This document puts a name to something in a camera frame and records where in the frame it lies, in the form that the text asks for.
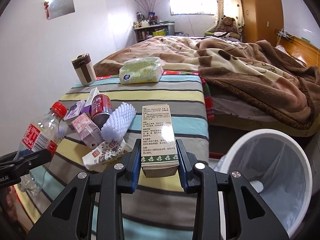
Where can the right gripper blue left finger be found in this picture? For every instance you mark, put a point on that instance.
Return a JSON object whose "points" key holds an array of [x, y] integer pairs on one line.
{"points": [[133, 167]]}

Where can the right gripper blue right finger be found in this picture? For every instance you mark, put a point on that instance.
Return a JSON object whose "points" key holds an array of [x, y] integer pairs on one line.
{"points": [[185, 170]]}

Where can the beige green medicine box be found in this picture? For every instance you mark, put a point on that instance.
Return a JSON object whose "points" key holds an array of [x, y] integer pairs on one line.
{"points": [[159, 157]]}

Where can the printed paper snack bag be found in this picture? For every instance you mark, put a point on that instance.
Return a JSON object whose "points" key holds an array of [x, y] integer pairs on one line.
{"points": [[105, 153]]}

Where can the white foam net sleeve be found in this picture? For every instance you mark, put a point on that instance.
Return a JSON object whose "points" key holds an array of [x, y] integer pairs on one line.
{"points": [[118, 123]]}

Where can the clear plastic cola bottle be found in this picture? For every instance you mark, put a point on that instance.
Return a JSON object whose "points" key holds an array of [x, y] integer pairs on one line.
{"points": [[45, 132]]}

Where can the pink white drink carton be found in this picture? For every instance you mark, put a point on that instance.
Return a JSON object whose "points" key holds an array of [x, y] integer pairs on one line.
{"points": [[88, 132]]}

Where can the red milk drink can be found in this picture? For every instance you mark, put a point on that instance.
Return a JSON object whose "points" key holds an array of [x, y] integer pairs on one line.
{"points": [[101, 109]]}

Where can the white purple medicine box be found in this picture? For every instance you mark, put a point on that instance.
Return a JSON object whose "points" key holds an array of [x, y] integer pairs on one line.
{"points": [[88, 105]]}

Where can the purple blueberry milk carton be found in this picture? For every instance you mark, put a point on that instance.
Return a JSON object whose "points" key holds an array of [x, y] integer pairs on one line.
{"points": [[73, 112]]}

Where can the white round trash bin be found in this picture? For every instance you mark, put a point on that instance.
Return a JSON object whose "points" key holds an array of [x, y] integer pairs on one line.
{"points": [[279, 170]]}

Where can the striped table cloth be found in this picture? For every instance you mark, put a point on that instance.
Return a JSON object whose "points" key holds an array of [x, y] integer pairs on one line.
{"points": [[159, 209]]}

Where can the green tissue pack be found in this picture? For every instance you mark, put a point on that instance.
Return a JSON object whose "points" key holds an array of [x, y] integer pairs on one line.
{"points": [[141, 70]]}

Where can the beige brown travel mug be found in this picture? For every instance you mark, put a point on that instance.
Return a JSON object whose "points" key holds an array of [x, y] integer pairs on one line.
{"points": [[84, 69]]}

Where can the brown fleece blanket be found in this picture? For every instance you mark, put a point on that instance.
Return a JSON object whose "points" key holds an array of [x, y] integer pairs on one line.
{"points": [[257, 73]]}

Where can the brown teddy bear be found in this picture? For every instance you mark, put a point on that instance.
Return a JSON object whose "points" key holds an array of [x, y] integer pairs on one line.
{"points": [[228, 28]]}

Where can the wooden bed headboard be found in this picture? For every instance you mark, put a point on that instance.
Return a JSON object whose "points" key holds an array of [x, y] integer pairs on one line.
{"points": [[302, 50]]}

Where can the dried branch bouquet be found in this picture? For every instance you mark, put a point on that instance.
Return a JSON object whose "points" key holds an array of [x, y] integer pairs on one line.
{"points": [[149, 5]]}

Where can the floral curtain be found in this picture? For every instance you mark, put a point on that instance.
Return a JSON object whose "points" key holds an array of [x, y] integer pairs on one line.
{"points": [[230, 8]]}

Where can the wooden wardrobe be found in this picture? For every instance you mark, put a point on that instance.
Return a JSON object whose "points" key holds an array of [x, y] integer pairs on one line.
{"points": [[262, 18]]}

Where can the cluttered wall shelf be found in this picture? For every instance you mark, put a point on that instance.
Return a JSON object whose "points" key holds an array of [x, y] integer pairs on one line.
{"points": [[151, 26]]}

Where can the silver wall poster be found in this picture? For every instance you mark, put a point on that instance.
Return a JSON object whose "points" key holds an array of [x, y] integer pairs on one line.
{"points": [[57, 8]]}

